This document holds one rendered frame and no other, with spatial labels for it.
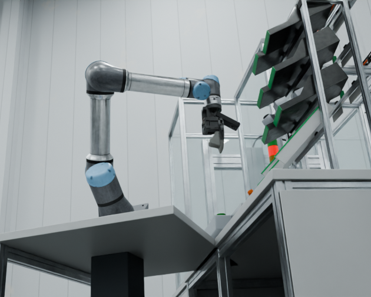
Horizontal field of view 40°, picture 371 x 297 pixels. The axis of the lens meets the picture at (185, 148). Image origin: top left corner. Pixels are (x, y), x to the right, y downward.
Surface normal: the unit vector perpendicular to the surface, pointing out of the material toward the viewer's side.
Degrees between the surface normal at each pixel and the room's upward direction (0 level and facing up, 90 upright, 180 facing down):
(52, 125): 90
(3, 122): 90
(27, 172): 90
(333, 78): 90
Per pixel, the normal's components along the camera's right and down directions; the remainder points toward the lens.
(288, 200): 0.16, -0.42
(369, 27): -0.32, -0.37
